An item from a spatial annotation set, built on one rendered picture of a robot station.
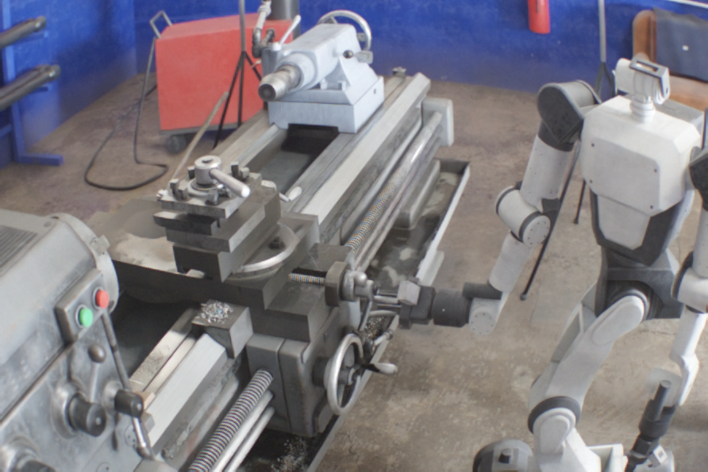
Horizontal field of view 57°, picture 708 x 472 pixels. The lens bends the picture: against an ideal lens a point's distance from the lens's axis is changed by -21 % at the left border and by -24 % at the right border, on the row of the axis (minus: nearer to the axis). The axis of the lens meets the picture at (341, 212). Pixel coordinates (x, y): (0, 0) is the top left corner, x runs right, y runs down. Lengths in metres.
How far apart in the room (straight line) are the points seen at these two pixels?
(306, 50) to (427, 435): 1.33
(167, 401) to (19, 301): 0.58
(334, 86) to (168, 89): 2.26
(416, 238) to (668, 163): 1.74
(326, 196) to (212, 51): 2.57
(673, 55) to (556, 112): 3.74
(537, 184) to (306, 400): 0.71
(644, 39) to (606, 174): 4.00
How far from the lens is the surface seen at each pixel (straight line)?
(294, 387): 1.82
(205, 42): 4.75
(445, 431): 2.69
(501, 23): 5.78
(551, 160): 1.64
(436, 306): 1.83
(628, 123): 1.48
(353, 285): 1.81
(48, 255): 1.18
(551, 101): 1.59
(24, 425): 1.10
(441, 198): 3.27
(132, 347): 1.97
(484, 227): 3.92
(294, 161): 2.84
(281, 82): 2.42
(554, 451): 1.88
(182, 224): 1.71
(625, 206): 1.51
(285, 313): 1.76
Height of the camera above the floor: 1.85
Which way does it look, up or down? 27 degrees down
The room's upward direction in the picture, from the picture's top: 3 degrees counter-clockwise
